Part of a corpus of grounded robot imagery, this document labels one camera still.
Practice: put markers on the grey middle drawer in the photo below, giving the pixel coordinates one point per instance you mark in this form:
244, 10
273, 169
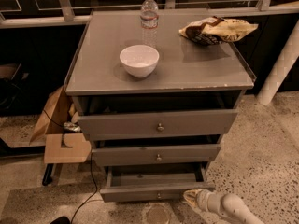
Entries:
157, 150

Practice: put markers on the grey drawer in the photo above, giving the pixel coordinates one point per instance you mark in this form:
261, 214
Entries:
153, 182
157, 124
157, 150

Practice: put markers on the yellow brown chip bag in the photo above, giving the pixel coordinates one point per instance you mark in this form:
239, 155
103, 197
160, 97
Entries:
215, 30

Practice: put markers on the white diagonal pole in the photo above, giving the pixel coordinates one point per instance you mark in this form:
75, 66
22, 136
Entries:
281, 68

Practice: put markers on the brown cardboard box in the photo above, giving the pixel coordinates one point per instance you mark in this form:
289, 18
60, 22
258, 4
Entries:
60, 146

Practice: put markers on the white ceramic bowl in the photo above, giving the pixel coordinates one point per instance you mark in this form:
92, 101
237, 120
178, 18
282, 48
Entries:
139, 60

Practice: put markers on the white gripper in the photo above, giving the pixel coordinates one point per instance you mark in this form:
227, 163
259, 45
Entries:
206, 200

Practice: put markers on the grey top drawer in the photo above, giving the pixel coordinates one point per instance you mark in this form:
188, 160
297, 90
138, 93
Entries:
157, 124

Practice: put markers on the black foot object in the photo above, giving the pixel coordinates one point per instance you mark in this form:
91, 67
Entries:
61, 220

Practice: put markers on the white metal railing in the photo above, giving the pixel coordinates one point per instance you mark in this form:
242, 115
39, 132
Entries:
62, 6

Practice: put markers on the grey wooden drawer cabinet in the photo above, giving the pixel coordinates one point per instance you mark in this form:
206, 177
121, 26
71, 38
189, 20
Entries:
188, 77

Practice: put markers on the clear plastic water bottle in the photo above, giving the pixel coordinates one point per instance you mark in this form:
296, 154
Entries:
149, 22

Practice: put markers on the grey bottom drawer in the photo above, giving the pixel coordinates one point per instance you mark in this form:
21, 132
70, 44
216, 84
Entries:
153, 182

